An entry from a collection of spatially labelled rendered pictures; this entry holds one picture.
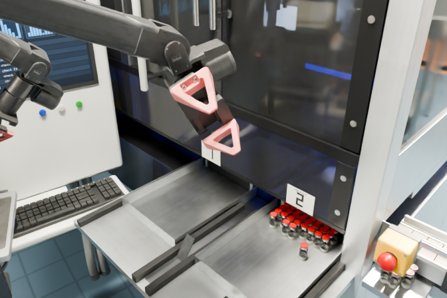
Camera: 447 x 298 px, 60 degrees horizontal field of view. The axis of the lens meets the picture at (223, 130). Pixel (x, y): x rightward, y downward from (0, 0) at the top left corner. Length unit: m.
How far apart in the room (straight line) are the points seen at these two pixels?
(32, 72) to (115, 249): 0.51
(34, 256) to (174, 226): 1.49
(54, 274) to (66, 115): 1.17
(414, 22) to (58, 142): 1.17
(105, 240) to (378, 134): 0.77
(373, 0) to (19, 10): 0.59
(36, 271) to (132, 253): 1.39
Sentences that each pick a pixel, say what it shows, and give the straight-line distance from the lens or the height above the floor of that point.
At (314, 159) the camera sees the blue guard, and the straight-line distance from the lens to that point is 0.97.
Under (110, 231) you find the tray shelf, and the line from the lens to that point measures 1.20.
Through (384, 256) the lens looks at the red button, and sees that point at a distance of 0.96.
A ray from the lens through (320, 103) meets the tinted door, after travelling 0.92.
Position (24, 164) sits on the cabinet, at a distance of 1.49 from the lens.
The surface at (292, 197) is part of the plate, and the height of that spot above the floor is 1.01.
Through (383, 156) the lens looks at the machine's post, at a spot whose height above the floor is 1.23.
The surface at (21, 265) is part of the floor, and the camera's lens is 2.53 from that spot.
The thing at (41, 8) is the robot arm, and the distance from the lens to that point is 0.62.
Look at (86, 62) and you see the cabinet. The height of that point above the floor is 1.25.
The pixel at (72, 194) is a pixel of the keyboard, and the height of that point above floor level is 0.83.
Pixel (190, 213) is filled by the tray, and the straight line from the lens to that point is 1.21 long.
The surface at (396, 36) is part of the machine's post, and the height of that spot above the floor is 1.48.
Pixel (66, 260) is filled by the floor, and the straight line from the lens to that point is 2.46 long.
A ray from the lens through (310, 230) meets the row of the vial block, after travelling 1.11.
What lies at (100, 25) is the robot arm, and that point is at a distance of 0.63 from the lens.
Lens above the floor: 1.65
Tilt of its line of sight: 27 degrees down
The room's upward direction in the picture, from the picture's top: straight up
